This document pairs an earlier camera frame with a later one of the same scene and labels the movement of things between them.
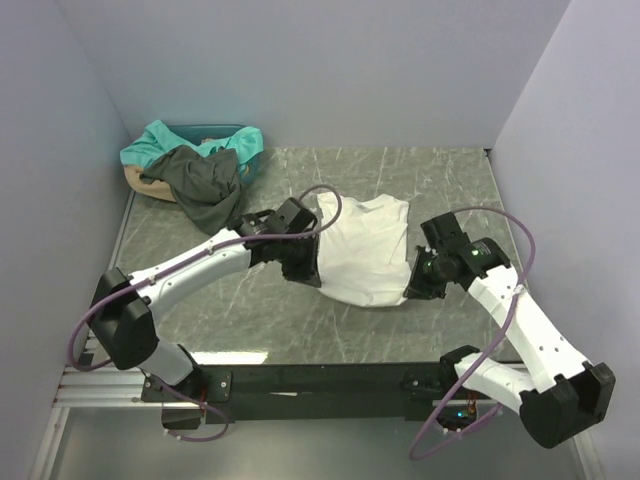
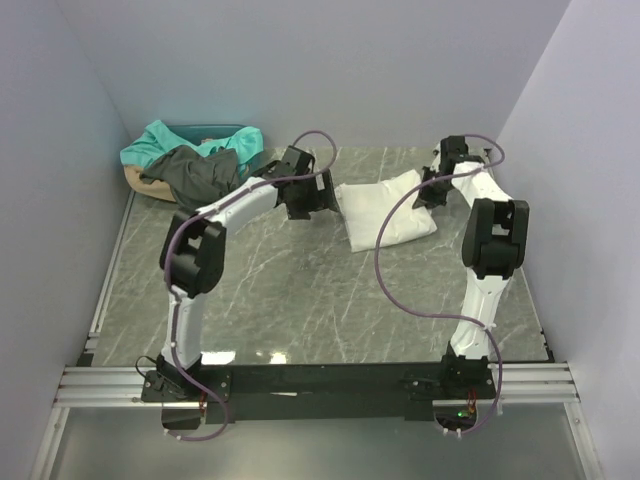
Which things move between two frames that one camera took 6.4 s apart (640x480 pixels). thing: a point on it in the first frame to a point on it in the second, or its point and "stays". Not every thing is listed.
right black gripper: (423, 276) to (431, 192)
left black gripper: (301, 262) to (317, 195)
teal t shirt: (247, 143) stays
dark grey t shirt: (207, 188) stays
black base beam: (299, 392) stays
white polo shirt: (363, 257) to (363, 207)
